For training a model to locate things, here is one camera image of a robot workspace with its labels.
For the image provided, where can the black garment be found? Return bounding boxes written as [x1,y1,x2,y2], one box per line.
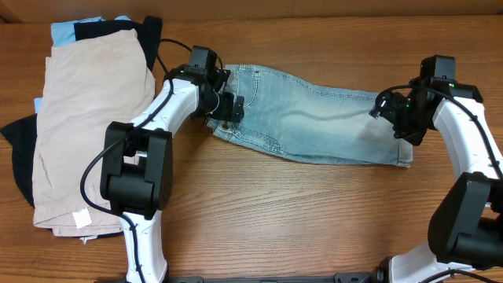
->
[1,17,162,214]

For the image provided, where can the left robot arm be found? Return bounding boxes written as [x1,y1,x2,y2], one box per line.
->
[100,46,244,282]

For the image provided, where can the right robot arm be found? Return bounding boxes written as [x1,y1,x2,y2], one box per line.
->
[359,55,502,282]

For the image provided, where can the light blue garment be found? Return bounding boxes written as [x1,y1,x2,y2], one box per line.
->
[33,15,132,115]

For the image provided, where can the beige folded shorts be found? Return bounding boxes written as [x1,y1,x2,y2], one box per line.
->
[32,30,155,237]

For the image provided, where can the light blue denim shorts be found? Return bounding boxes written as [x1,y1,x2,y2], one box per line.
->
[207,64,413,167]

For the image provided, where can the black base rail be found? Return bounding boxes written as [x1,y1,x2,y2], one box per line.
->
[162,268,389,283]

